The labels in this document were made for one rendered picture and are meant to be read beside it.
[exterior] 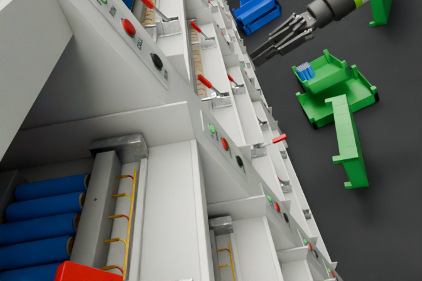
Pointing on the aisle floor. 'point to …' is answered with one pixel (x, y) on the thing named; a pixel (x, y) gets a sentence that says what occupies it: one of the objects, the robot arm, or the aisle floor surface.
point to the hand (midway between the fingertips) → (262, 53)
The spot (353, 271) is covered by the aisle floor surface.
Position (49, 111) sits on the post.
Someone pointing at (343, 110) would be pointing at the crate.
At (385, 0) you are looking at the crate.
